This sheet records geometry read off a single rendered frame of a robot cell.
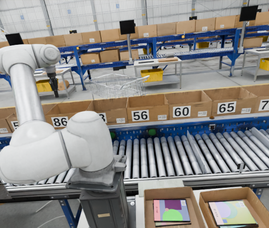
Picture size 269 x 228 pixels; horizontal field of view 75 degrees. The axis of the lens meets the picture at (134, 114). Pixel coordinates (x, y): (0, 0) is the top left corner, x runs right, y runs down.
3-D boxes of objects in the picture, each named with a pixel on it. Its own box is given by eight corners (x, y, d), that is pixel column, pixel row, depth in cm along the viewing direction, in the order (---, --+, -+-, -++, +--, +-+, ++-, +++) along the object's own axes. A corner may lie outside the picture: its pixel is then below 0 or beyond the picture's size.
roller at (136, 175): (132, 184, 128) (132, 179, 126) (133, 142, 174) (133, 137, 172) (139, 183, 127) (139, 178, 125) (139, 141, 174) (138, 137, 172)
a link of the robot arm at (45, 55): (56, 43, 109) (32, 45, 104) (59, 39, 94) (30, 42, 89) (62, 64, 114) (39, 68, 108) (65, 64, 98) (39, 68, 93)
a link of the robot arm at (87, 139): (120, 162, 73) (112, 114, 64) (76, 180, 66) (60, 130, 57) (107, 144, 87) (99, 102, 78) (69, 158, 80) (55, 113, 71)
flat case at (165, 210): (190, 222, 92) (190, 220, 92) (154, 222, 95) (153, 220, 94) (185, 200, 105) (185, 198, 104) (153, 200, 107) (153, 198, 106)
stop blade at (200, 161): (203, 174, 127) (204, 164, 123) (186, 138, 168) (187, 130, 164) (204, 174, 127) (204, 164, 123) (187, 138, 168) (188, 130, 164)
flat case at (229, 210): (256, 225, 87) (256, 223, 86) (216, 226, 88) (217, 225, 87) (242, 201, 99) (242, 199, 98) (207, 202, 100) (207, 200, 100)
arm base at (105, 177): (121, 187, 69) (119, 176, 66) (69, 183, 73) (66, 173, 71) (130, 157, 85) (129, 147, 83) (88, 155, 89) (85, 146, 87)
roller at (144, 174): (141, 183, 127) (141, 178, 125) (140, 141, 174) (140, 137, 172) (148, 183, 127) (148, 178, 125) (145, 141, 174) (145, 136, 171)
